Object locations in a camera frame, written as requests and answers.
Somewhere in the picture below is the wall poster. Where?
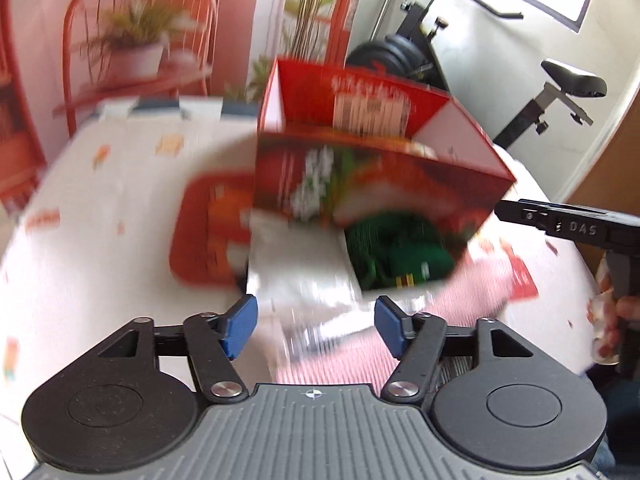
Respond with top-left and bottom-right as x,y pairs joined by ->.
0,0 -> 368,216

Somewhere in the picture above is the white patterned tablecloth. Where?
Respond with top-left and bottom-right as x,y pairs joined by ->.
0,95 -> 603,461

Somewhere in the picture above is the red cardboard box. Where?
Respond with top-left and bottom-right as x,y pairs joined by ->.
252,57 -> 517,248

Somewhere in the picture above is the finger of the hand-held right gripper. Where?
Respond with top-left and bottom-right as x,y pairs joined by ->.
495,198 -> 552,234

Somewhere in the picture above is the orange patterned cloth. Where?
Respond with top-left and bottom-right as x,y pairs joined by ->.
169,172 -> 257,288

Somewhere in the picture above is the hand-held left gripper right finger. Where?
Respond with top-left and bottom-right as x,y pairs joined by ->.
375,296 -> 532,404

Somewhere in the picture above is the green cloth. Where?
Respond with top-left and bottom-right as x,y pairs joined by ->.
344,214 -> 457,292

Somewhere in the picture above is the person's right hand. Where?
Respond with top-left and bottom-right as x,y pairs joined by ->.
589,272 -> 640,364

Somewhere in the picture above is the black exercise bike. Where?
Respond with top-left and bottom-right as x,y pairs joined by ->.
345,0 -> 609,152

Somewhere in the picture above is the pink knit towel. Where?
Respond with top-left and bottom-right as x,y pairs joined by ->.
272,255 -> 513,391

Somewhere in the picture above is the clear plastic garment packet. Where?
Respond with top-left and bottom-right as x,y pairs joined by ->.
247,210 -> 363,321

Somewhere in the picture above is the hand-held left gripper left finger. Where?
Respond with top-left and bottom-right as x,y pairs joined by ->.
97,295 -> 259,404

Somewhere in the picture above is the red paper card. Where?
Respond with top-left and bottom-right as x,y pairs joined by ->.
499,242 -> 540,302

